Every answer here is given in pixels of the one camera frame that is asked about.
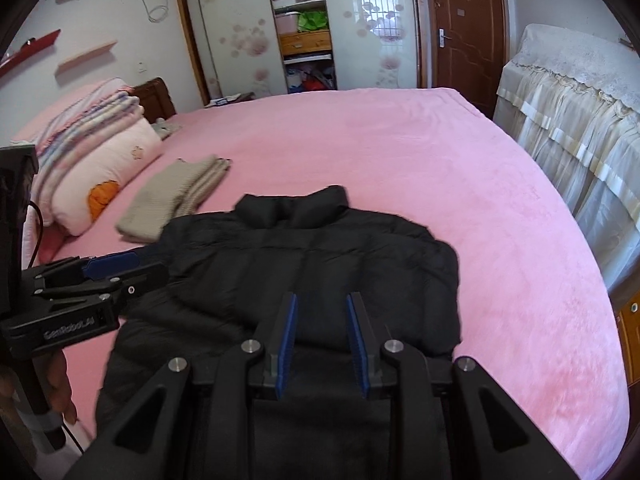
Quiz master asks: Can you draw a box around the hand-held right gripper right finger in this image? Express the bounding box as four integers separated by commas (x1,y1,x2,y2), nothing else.
346,291,581,480

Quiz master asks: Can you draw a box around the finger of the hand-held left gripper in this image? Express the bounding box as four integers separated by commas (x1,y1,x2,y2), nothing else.
22,252,143,286
31,261,170,312

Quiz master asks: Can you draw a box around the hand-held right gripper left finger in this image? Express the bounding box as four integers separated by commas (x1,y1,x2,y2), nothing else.
65,292,301,480

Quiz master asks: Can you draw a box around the black puffer jacket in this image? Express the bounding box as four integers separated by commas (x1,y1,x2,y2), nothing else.
95,185,462,480

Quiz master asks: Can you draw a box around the person's left hand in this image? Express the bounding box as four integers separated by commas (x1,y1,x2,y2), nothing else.
46,349,79,425

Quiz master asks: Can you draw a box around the folded beige sweater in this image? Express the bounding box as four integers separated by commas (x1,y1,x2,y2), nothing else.
116,157,232,244

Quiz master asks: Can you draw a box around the pink pillow with orange print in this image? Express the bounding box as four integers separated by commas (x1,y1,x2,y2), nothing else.
51,119,164,237

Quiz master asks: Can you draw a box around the small grey cloth item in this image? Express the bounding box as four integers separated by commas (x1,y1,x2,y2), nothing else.
150,117,182,141

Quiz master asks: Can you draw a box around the stack of pillows and quilts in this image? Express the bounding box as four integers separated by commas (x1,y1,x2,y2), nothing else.
10,77,147,227

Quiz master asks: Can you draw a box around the wooden headboard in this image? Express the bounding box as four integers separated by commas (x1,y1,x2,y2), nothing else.
131,77,178,120

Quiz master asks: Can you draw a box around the pink bed blanket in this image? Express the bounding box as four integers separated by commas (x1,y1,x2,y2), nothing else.
30,87,629,480

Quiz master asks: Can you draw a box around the floral sliding-door wardrobe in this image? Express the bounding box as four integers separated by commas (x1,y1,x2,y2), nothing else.
171,0,424,107

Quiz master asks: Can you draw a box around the wooden cabinet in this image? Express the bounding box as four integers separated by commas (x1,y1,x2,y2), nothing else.
611,285,640,387

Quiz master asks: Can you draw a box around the wooden drawer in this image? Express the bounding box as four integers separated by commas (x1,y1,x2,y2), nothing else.
279,31,333,57

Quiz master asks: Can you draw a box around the pink storage box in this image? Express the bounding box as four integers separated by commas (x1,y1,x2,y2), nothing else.
274,10,302,35

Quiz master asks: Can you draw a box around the green cloth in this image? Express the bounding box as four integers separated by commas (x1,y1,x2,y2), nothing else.
298,10,328,33

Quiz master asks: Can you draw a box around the lace-covered furniture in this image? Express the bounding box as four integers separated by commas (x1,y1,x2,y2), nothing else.
494,22,640,307

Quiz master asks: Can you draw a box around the brown wooden door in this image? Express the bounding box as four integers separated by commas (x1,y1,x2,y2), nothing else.
424,0,512,122

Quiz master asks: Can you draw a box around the pink wall shelf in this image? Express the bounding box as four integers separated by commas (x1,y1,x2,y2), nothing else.
56,41,117,72

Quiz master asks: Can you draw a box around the red wall shelf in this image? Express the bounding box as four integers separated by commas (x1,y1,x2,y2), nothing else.
0,29,62,78

